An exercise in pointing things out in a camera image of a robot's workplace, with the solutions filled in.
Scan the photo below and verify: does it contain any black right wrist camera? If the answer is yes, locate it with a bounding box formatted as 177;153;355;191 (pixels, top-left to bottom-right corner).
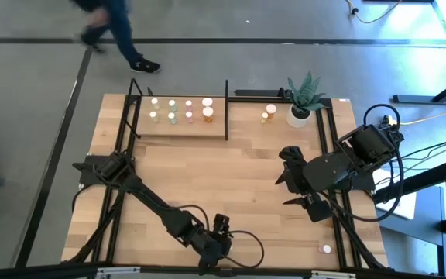
307;195;335;223

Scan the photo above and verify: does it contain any wooden shelf with black frame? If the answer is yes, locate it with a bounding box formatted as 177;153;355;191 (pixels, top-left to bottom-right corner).
124;76;335;143

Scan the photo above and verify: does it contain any black aluminium table frame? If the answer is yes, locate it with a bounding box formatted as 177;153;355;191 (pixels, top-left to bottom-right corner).
62;95;390;279

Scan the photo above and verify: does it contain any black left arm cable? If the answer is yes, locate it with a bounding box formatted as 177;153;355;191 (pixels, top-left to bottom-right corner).
168;204;266;269

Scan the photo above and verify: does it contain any snake plant in white pot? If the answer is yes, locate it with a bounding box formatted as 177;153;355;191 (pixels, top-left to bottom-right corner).
286;71;328;129

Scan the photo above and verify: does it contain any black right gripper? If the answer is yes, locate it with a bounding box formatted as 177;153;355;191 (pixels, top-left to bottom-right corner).
275;146;321;205

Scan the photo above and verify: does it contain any white box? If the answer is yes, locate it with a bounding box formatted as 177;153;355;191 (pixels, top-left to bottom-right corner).
372;167;417;221

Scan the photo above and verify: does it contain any yellow extension cord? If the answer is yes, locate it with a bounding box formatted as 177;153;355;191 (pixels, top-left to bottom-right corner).
399;108;446;126

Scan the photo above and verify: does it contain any black desk frame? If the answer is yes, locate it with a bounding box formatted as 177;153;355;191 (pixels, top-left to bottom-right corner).
392;71;446;105

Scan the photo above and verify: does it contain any black diagonal desk bar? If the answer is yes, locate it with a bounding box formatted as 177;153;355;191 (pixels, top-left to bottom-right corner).
373;157;446;205

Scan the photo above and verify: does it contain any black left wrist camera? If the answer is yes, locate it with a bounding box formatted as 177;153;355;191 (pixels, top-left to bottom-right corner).
211;212;232;237

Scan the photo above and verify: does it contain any person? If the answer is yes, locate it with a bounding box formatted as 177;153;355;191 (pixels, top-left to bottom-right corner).
70;0;162;74

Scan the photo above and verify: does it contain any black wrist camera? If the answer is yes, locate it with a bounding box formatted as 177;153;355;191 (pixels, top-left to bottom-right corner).
211;212;232;237
307;195;335;223

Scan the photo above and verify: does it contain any beige cable with black plug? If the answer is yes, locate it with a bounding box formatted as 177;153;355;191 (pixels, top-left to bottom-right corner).
345;0;404;24

